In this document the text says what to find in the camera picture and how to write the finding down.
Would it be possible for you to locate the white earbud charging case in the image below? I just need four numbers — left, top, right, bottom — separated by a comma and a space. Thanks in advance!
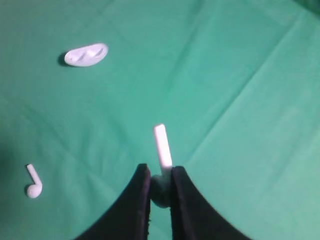
64, 43, 109, 67

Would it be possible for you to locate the green tablecloth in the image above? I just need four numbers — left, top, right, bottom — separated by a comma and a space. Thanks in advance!
0, 0, 320, 240

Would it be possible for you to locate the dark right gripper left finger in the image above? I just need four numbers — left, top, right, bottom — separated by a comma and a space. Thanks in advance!
77, 163, 151, 240

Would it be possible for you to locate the white bluetooth earbud on table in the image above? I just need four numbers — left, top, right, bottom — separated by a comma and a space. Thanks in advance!
26, 164, 43, 199

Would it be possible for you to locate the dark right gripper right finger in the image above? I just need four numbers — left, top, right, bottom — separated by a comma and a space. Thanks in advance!
170, 166, 249, 240

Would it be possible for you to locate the white bluetooth earbud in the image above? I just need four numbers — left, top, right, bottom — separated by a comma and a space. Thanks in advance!
151, 123, 173, 208
26, 164, 43, 199

